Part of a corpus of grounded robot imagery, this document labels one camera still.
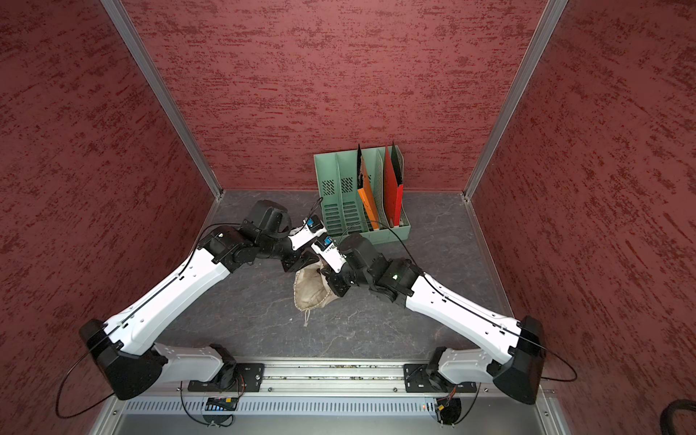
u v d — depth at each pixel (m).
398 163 0.87
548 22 0.72
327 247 0.59
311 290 0.74
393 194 0.85
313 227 0.60
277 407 0.77
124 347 0.38
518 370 0.37
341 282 0.60
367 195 0.83
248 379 0.74
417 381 0.73
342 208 1.13
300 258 0.61
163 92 0.88
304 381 0.75
